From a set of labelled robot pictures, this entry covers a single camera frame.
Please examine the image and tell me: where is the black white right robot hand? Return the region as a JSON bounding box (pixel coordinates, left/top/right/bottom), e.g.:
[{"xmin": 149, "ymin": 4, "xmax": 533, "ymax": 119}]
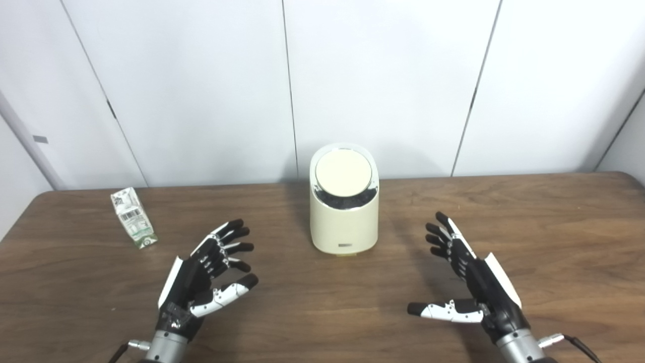
[{"xmin": 407, "ymin": 211, "xmax": 531, "ymax": 344}]

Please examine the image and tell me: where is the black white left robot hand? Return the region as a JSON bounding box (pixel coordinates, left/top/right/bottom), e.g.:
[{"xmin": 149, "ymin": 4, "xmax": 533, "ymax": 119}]
[{"xmin": 156, "ymin": 218, "xmax": 260, "ymax": 343}]

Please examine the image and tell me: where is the white green milk carton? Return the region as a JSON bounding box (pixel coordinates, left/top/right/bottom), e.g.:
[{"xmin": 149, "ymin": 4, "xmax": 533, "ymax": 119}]
[{"xmin": 110, "ymin": 187, "xmax": 158, "ymax": 250}]

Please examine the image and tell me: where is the cream-colored lidded bin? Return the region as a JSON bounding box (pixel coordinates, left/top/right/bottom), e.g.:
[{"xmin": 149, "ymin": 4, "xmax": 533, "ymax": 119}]
[{"xmin": 309, "ymin": 143, "xmax": 380, "ymax": 257}]

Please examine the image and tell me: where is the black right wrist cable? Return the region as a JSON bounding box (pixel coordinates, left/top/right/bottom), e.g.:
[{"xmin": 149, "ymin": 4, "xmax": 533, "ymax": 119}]
[{"xmin": 538, "ymin": 333, "xmax": 603, "ymax": 363}]

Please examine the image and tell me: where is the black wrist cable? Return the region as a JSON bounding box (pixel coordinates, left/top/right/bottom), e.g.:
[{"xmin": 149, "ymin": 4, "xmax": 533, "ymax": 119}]
[
  {"xmin": 538, "ymin": 333, "xmax": 603, "ymax": 363},
  {"xmin": 107, "ymin": 340, "xmax": 152, "ymax": 363}
]

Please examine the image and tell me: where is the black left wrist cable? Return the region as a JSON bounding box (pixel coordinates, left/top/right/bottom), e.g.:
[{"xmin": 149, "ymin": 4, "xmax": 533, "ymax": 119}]
[{"xmin": 107, "ymin": 340, "xmax": 152, "ymax": 363}]

